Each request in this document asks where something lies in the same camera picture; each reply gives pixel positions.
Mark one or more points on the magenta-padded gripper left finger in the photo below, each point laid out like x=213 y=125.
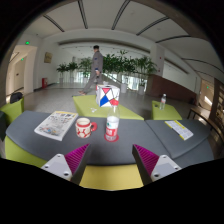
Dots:
x=58 y=165

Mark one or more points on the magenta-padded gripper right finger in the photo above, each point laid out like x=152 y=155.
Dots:
x=163 y=166

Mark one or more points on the clear red-capped water bottle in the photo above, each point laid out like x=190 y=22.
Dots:
x=112 y=125

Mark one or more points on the small clear water bottle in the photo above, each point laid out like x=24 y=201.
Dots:
x=162 y=102

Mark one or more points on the printed magazine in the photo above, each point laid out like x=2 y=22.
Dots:
x=56 y=125

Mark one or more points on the yellow and white leaflet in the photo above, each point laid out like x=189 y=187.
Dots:
x=179 y=129

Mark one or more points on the red and white mug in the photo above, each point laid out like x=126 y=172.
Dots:
x=83 y=128

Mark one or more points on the green seat block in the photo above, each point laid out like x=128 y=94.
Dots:
x=166 y=114

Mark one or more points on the flat round red coaster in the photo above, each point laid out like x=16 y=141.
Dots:
x=111 y=140

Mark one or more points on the long green bench seat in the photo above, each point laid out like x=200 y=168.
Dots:
x=86 y=106

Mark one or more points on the dark wooden bench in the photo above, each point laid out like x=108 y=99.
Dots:
x=203 y=115

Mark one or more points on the dark grey seat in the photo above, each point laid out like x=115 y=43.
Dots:
x=2 y=126

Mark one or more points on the green seat cube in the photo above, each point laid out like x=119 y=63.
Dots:
x=11 y=111

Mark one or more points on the black bag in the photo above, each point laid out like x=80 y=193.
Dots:
x=16 y=97

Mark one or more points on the white red blue polyhedron box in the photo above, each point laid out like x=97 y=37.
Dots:
x=105 y=96

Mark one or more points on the red fire extinguisher cabinet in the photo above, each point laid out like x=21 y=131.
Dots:
x=44 y=82

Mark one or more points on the wooden shelf unit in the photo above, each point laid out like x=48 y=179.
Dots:
x=219 y=100

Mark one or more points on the person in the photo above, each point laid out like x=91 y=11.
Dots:
x=96 y=66

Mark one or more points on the row of potted plants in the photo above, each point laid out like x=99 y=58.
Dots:
x=123 y=66

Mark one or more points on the green exit sign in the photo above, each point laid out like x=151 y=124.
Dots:
x=27 y=42

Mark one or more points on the brown wall plaque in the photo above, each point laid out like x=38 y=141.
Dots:
x=48 y=57

